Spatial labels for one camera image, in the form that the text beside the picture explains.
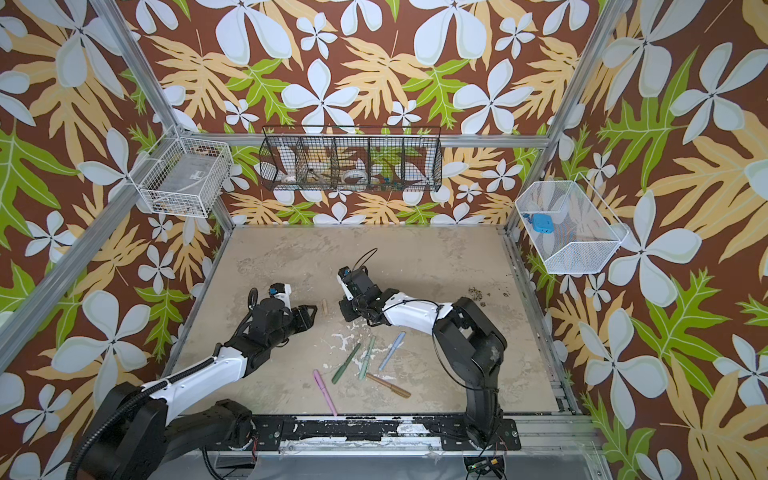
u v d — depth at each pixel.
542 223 0.86
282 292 0.78
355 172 0.99
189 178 0.85
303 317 0.77
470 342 0.49
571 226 0.83
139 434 0.41
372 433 0.75
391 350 0.88
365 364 0.86
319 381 0.82
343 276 0.82
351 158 0.98
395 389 0.81
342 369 0.84
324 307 0.98
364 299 0.70
